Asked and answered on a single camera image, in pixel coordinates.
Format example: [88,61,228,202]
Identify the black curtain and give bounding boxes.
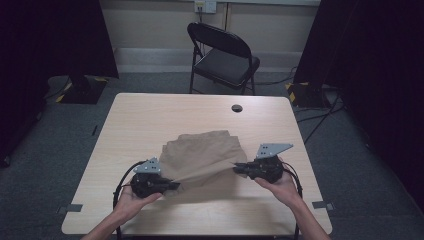
[293,0,424,212]
[0,0,120,168]

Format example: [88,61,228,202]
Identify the person's right hand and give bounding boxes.
[254,172,301,209]

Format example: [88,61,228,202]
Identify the white wall outlet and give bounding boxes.
[194,0,218,15]

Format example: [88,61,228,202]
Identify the person's left hand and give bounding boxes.
[112,185,163,223]

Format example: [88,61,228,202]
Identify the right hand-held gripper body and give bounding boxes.
[247,143,295,185]

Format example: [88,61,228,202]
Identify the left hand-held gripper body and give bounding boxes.
[129,156,168,199]

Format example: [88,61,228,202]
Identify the black stand base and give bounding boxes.
[59,75,110,105]
[284,81,332,109]

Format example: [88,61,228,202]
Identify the khaki shorts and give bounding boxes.
[159,129,249,193]

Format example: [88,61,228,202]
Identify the black floor cables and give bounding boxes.
[295,94,345,145]

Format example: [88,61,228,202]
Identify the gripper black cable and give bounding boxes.
[112,160,148,240]
[280,161,304,240]

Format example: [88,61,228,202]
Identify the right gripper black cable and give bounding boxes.
[280,161,304,240]

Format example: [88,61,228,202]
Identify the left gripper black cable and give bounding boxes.
[112,160,148,240]

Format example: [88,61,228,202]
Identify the black folding chair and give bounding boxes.
[186,21,261,96]

